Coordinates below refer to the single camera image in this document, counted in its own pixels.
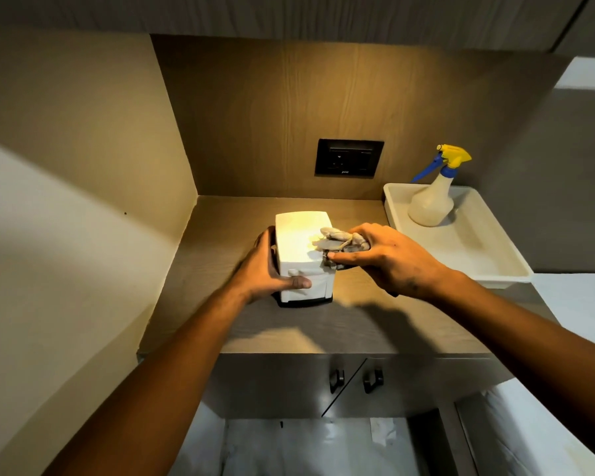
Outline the wooden overhead cabinet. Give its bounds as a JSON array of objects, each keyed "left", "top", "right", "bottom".
[{"left": 0, "top": 0, "right": 595, "bottom": 57}]

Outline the person's left hand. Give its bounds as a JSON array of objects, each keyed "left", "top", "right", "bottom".
[{"left": 227, "top": 226, "right": 312, "bottom": 306}]

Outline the spray bottle yellow blue nozzle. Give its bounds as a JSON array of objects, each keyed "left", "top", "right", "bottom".
[{"left": 408, "top": 143, "right": 473, "bottom": 228}]

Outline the white bed sheet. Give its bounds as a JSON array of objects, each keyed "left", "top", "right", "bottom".
[{"left": 455, "top": 272, "right": 595, "bottom": 476}]

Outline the person's left forearm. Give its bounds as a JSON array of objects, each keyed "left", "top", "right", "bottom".
[{"left": 42, "top": 281, "right": 252, "bottom": 476}]

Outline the person's right forearm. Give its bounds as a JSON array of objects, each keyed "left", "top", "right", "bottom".
[{"left": 434, "top": 270, "right": 595, "bottom": 469}]

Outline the white box dispenser black base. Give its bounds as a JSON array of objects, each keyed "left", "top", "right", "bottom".
[{"left": 270, "top": 211, "right": 338, "bottom": 309}]

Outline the grey cleaning cloth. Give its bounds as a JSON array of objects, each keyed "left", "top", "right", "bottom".
[{"left": 311, "top": 227, "right": 373, "bottom": 271}]

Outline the black wall socket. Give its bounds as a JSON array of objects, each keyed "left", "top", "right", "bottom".
[{"left": 314, "top": 139, "right": 385, "bottom": 179}]

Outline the person's right hand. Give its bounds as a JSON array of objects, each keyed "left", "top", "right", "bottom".
[{"left": 327, "top": 223, "right": 460, "bottom": 301}]

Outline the white plastic tray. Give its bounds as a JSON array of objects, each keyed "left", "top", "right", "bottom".
[{"left": 383, "top": 182, "right": 535, "bottom": 289}]

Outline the grey cabinet door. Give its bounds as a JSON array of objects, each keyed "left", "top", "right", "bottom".
[
  {"left": 202, "top": 354, "right": 368, "bottom": 420},
  {"left": 322, "top": 357, "right": 514, "bottom": 420}
]

